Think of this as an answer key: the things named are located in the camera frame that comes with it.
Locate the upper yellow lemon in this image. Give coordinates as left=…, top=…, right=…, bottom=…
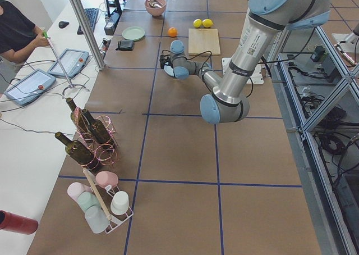
left=202, top=19, right=213, bottom=28

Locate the white wire cup rack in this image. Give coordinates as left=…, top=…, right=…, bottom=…
left=83, top=170, right=134, bottom=234

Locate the pink bowl with ice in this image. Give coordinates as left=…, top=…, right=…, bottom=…
left=144, top=0, right=167, bottom=17

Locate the orange fruit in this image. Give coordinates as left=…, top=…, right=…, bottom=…
left=167, top=28, right=178, bottom=38

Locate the black keyboard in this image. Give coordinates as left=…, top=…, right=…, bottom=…
left=84, top=8, right=99, bottom=32

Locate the light blue plate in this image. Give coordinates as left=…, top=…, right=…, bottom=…
left=164, top=65, right=174, bottom=77

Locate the person in black shirt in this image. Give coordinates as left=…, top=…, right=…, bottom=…
left=1, top=0, right=49, bottom=63

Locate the grey folded cloth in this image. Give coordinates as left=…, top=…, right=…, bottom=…
left=116, top=40, right=135, bottom=51

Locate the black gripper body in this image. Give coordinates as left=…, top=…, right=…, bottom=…
left=159, top=54, right=172, bottom=70

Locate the near teach pendant tablet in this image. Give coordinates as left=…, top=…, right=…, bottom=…
left=4, top=69, right=56, bottom=106

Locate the bamboo cutting board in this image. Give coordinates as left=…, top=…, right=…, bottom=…
left=188, top=28, right=221, bottom=56

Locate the red cylinder bottle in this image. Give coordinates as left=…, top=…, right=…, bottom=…
left=1, top=210, right=39, bottom=235

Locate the teach pendant tablet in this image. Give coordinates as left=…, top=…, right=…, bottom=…
left=4, top=69, right=56, bottom=106
left=48, top=48, right=89, bottom=79

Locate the yellow lemon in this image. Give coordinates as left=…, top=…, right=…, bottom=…
left=192, top=19, right=202, bottom=29
left=202, top=19, right=213, bottom=28

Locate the copper wire bottle rack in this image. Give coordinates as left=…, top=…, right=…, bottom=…
left=76, top=113, right=119, bottom=169

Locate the white cup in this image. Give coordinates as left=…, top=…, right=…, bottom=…
left=111, top=191, right=129, bottom=215

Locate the lower yellow lemon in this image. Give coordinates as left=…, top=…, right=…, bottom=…
left=192, top=19, right=202, bottom=29

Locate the pink cup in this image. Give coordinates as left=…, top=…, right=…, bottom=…
left=95, top=171, right=118, bottom=188

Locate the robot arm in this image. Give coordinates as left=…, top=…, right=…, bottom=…
left=160, top=0, right=330, bottom=124

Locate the light green plate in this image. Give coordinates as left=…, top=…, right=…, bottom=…
left=122, top=26, right=145, bottom=42

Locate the dark green wine bottle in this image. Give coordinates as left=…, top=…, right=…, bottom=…
left=55, top=132, right=99, bottom=170

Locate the far teach pendant tablet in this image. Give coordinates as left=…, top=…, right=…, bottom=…
left=48, top=48, right=89, bottom=79

